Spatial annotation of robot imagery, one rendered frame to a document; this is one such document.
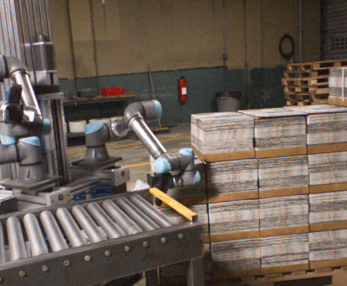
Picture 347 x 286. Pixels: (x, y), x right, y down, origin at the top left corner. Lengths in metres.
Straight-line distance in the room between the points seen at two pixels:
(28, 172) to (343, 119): 1.71
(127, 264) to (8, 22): 1.56
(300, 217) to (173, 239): 1.20
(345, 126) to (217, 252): 1.00
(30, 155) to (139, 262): 1.01
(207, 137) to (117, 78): 6.78
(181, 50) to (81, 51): 2.21
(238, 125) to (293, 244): 0.77
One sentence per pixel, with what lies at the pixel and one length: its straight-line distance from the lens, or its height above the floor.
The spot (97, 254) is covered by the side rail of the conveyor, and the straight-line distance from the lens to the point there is 1.42.
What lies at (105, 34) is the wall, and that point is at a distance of 8.96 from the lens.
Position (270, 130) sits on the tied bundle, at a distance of 2.36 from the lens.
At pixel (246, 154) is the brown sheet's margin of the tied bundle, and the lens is 2.35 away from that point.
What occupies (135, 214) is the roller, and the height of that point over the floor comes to 0.79.
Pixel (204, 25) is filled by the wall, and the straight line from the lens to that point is 9.80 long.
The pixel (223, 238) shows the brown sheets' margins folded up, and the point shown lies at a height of 0.39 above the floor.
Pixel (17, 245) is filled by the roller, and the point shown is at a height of 0.80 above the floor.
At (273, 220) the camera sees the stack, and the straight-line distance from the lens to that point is 2.50.
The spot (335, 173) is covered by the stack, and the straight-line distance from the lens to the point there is 2.56.
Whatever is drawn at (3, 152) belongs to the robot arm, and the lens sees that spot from 2.23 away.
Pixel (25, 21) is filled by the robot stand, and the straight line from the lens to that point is 2.52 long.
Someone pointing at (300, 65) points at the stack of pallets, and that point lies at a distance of 8.84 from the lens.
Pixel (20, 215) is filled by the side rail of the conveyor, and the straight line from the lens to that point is 1.86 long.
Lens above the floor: 1.35
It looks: 10 degrees down
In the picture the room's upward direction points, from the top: 4 degrees counter-clockwise
